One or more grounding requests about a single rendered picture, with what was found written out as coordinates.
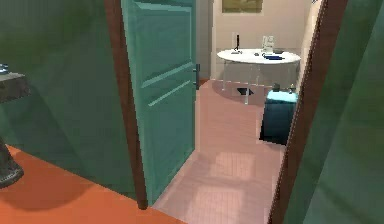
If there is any teal room door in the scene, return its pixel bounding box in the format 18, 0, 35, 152
120, 0, 198, 207

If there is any dark pedestal table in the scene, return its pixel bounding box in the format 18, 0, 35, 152
0, 63, 32, 190

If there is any dark door handle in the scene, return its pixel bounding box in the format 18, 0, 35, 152
192, 63, 202, 91

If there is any clear glass jar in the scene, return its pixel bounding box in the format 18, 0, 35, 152
261, 35, 276, 54

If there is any white round table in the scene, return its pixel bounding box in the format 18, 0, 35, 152
216, 48, 302, 106

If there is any framed olive wall picture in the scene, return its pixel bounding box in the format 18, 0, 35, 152
222, 0, 264, 14

